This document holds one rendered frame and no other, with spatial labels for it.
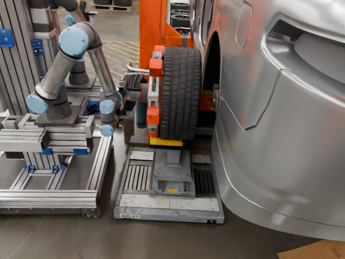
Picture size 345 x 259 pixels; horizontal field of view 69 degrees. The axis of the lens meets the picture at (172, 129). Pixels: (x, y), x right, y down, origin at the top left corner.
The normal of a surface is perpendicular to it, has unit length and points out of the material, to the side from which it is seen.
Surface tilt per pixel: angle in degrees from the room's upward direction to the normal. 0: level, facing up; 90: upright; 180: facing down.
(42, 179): 0
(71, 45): 84
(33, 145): 90
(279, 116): 89
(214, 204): 0
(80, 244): 0
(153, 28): 90
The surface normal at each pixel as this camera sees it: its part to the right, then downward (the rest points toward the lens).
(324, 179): -0.32, 0.51
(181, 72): 0.04, -0.29
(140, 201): 0.07, -0.83
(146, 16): -0.01, 0.56
